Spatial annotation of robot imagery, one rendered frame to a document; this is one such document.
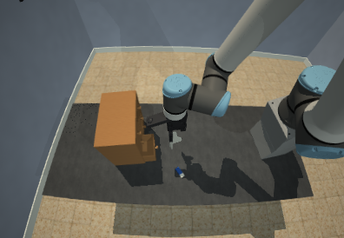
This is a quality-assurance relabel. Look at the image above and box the blue and white eraser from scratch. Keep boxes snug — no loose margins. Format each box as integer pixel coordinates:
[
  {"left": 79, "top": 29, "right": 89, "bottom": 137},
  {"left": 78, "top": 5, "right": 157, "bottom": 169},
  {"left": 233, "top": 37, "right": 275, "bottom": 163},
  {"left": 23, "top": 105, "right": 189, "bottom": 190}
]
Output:
[{"left": 175, "top": 167, "right": 184, "bottom": 178}]

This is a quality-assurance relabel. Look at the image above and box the brown wooden chest of drawers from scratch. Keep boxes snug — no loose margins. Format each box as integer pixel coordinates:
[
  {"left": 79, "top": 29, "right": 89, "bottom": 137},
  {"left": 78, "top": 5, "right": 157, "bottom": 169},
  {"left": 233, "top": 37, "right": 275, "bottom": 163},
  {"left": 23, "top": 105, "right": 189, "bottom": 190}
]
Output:
[{"left": 94, "top": 90, "right": 145, "bottom": 165}]

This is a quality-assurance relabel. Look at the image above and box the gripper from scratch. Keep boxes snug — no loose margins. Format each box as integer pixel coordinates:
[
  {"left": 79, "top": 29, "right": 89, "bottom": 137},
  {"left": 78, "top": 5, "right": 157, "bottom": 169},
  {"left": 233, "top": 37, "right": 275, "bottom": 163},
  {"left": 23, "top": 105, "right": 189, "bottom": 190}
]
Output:
[{"left": 167, "top": 111, "right": 188, "bottom": 149}]

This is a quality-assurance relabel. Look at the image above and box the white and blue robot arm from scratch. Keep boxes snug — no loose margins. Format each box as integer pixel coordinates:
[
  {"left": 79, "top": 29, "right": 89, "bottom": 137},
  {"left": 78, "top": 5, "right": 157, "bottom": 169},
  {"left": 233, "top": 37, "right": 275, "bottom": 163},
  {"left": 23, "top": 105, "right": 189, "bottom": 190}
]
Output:
[{"left": 147, "top": 0, "right": 344, "bottom": 159}]

